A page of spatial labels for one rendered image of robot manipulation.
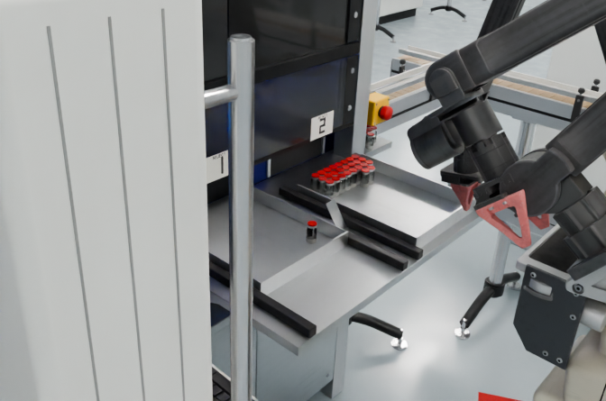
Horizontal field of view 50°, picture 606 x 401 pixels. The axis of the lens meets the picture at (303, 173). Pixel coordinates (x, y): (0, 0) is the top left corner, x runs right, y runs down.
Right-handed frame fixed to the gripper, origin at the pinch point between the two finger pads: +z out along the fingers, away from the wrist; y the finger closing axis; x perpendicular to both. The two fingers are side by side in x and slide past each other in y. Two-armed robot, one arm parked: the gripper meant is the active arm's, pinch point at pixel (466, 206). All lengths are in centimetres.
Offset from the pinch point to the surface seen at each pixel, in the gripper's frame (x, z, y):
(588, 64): -143, -3, 24
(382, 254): 28.1, 0.7, 3.6
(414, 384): -31, 87, 37
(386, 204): 7.5, 0.1, 17.2
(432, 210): 2.1, 1.8, 7.8
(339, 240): 31.3, -1.7, 12.2
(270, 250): 41.7, -1.1, 22.3
